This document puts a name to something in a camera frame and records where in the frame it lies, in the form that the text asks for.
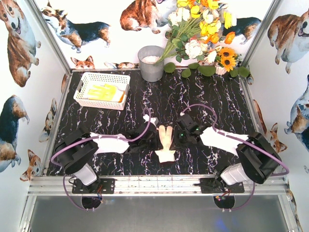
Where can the cream glove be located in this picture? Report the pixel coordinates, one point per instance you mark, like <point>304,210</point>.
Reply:
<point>165,136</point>
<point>165,155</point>

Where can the grey metal bucket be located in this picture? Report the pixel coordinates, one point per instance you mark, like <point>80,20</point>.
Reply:
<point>151,65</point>

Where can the artificial flower bouquet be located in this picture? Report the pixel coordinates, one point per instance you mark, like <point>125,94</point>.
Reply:
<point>196,26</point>

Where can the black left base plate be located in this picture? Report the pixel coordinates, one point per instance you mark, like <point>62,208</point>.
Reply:
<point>101,185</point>

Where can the sunflower pot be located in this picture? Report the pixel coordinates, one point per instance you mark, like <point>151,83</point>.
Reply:
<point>227,59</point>

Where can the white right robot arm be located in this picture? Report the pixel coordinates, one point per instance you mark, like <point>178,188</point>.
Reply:
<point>257,158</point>

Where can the white perforated storage basket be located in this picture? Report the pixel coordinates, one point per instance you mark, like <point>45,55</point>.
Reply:
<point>91,78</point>

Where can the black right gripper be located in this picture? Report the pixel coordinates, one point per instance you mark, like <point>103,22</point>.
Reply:
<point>181,135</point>

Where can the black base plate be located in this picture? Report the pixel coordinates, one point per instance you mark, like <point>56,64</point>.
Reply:
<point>101,185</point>
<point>212,185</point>

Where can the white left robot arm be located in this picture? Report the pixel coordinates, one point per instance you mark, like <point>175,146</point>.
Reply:
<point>74,151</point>

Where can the white glove orange cuff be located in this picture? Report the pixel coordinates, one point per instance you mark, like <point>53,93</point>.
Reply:
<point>106,93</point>

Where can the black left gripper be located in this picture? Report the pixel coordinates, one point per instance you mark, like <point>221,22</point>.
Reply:
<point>149,136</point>

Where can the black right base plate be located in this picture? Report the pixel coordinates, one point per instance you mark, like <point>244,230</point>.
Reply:
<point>212,185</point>

